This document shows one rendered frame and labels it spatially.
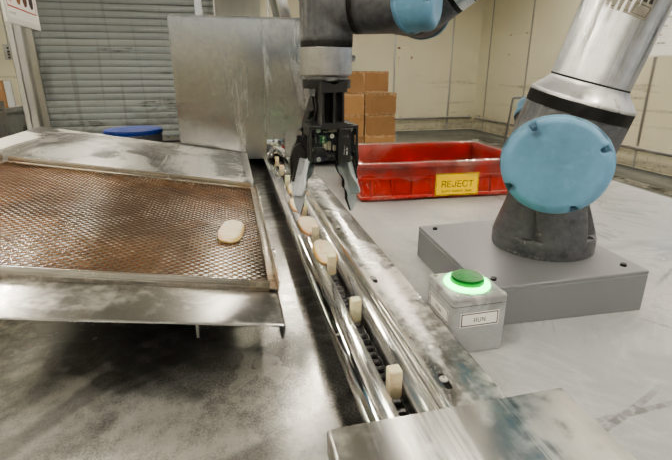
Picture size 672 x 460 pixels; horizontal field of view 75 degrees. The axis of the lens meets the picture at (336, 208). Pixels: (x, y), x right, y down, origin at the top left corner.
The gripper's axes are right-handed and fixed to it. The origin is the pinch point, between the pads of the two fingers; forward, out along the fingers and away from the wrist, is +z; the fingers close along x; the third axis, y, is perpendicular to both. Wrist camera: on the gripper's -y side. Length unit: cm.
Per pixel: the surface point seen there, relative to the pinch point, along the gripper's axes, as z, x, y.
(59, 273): -0.5, -33.3, 19.1
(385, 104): 22, 168, -439
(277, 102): -11, 1, -80
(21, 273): -0.9, -36.8, 19.1
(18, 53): -26, -77, -96
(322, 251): 7.3, -0.9, 2.4
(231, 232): 2.6, -15.2, 2.6
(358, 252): 7.1, 4.6, 4.5
